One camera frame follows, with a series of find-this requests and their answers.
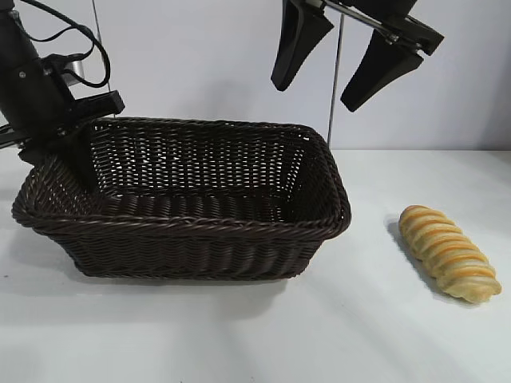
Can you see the dark brown woven basket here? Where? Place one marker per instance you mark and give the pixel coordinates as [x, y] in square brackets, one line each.
[199, 239]

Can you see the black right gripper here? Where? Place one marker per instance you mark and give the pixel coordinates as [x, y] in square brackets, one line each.
[419, 32]

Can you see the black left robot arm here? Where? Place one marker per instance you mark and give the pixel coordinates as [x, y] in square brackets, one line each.
[10, 6]

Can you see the long twisted striped bread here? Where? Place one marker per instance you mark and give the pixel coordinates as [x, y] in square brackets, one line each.
[447, 253]

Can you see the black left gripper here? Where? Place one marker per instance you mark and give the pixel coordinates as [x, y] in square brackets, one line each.
[28, 91]

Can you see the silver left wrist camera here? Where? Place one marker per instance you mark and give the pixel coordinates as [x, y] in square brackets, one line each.
[74, 73]

